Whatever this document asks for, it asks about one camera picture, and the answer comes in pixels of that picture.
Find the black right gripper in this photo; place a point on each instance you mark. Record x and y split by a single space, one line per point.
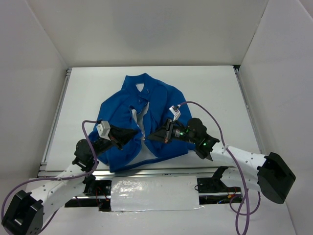
168 131

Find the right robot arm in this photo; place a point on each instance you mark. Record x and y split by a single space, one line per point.
268 174

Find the aluminium left rail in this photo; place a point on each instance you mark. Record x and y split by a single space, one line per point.
54 123

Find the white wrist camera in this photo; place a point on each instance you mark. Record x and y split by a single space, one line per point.
175 111
103 129

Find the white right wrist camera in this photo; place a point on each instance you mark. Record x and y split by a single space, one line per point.
175 111

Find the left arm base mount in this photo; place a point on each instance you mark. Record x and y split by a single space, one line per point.
98 196

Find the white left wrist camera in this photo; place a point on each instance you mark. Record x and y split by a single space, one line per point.
103 129

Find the white foil tape panel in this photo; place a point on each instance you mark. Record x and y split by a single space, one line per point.
154 194

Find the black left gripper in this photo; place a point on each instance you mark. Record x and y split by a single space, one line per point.
116 137

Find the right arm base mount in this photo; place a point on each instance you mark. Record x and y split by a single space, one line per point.
212 190

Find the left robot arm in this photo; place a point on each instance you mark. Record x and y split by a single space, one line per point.
29 212

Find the blue zip jacket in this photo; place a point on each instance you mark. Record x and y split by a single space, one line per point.
142 104

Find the aluminium rail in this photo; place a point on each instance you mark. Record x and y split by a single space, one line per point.
148 172
54 123
252 121

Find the aluminium front rail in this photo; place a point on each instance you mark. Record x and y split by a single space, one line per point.
148 172

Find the aluminium right rail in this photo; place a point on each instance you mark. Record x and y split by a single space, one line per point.
252 121

